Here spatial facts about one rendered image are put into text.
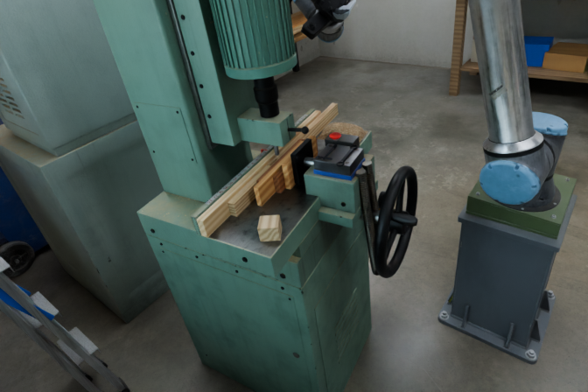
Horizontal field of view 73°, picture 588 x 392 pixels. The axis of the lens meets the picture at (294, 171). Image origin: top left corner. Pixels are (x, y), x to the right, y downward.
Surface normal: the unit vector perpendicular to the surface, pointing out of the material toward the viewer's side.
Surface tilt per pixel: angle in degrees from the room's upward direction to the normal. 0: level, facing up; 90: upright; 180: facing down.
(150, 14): 90
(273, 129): 90
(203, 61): 90
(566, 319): 0
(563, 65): 90
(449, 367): 0
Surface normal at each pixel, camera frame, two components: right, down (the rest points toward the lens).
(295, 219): -0.13, -0.84
